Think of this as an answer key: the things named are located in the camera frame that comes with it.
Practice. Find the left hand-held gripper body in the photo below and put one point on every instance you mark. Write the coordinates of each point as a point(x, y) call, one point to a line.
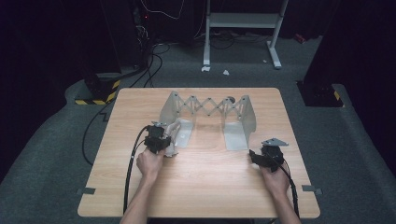
point(155, 138)

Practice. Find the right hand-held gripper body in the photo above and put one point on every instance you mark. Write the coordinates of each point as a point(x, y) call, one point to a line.
point(272, 155)

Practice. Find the grey metal expandable rack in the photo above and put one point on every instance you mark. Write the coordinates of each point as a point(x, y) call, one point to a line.
point(236, 130)

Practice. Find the person's left hand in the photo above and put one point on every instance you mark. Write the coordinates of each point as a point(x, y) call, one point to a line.
point(151, 165)

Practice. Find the person's right hand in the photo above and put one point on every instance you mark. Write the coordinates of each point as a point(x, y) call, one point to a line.
point(276, 182)

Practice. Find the grey tape strip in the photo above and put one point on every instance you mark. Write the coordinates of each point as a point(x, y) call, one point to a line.
point(86, 191)
point(311, 188)

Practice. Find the black yellow striped stand base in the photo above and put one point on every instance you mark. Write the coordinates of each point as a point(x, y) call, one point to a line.
point(102, 87)
point(320, 95)

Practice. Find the white paper scrap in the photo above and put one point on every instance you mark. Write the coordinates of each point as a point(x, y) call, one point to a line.
point(226, 72)
point(205, 68)

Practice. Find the dark equipment rack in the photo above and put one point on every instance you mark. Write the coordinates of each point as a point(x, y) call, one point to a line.
point(124, 31)

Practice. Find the small red object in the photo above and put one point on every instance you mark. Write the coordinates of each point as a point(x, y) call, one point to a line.
point(299, 38)

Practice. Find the white metal stand frame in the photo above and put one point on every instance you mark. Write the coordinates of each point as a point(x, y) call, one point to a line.
point(243, 20)

